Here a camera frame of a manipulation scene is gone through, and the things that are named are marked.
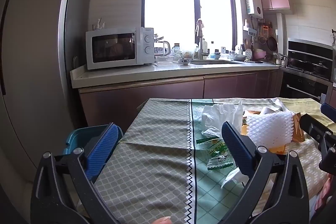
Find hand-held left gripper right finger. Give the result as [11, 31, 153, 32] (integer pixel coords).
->
[221, 122, 310, 224]

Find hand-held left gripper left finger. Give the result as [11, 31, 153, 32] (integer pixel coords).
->
[30, 123, 124, 224]

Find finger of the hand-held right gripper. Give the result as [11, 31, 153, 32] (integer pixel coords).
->
[320, 102, 336, 120]
[299, 113, 336, 146]

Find clear green printed wrapper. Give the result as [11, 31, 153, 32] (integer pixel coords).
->
[197, 135, 235, 171]

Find teal plastic bin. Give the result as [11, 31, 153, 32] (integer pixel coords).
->
[63, 126, 124, 159]

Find small white tissue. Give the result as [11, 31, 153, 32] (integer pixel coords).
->
[221, 168, 249, 189]

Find gold snack wrapper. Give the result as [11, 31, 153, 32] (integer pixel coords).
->
[241, 109, 287, 154]

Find white foam fruit net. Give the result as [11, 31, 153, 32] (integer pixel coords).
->
[245, 111, 296, 148]

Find large white tissue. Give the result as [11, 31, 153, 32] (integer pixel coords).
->
[201, 101, 244, 137]

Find person's right hand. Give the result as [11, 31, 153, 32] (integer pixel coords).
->
[314, 174, 336, 216]

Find person's left hand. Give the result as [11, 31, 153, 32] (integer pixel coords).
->
[154, 216, 173, 224]

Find puffy gold snack bag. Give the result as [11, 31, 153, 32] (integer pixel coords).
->
[291, 112, 306, 143]

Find patterned green beige tablecloth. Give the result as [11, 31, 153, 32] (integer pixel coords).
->
[93, 97, 336, 224]

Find brown base cabinets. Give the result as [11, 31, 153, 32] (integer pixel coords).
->
[79, 70, 282, 133]

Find light stone kitchen countertop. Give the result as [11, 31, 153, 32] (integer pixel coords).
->
[70, 59, 280, 88]

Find black frying pan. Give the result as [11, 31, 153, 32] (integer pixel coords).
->
[267, 35, 278, 52]

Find pink cooking pot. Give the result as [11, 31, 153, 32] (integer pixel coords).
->
[253, 49, 266, 61]

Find kitchen sink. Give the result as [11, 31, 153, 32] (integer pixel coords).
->
[190, 59, 243, 65]

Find white microwave oven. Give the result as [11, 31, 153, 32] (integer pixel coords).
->
[85, 27, 155, 71]

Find steel kitchen faucet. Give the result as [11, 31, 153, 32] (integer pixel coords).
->
[195, 19, 208, 60]

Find clear glass food container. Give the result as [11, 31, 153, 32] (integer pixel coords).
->
[155, 55, 175, 66]

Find grey refrigerator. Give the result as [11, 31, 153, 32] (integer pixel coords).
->
[0, 0, 95, 174]

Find glass electric kettle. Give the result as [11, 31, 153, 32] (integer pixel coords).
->
[154, 40, 171, 56]

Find dark framed window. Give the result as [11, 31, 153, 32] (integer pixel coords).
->
[142, 0, 238, 57]

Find white wall water heater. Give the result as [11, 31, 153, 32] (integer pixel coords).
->
[244, 0, 264, 17]

